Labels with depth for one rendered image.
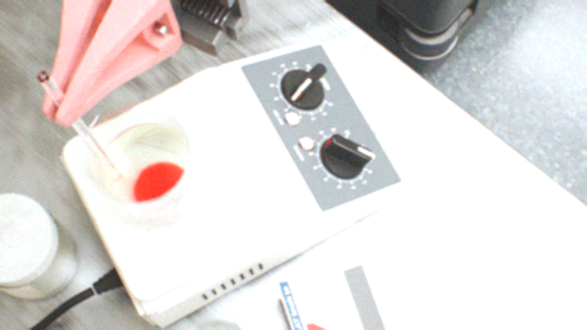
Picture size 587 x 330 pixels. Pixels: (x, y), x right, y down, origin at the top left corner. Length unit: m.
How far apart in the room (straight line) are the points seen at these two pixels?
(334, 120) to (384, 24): 0.72
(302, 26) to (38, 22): 0.20
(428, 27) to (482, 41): 0.27
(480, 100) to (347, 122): 0.86
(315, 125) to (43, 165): 0.21
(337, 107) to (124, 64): 0.24
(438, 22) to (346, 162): 0.65
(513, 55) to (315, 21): 0.84
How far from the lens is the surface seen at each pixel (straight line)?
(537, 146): 1.62
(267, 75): 0.77
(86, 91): 0.55
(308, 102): 0.77
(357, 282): 0.79
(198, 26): 0.58
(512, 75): 1.65
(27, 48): 0.87
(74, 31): 0.55
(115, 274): 0.77
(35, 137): 0.85
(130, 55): 0.58
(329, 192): 0.74
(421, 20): 1.39
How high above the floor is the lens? 1.53
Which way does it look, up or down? 74 degrees down
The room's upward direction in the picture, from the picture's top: 8 degrees counter-clockwise
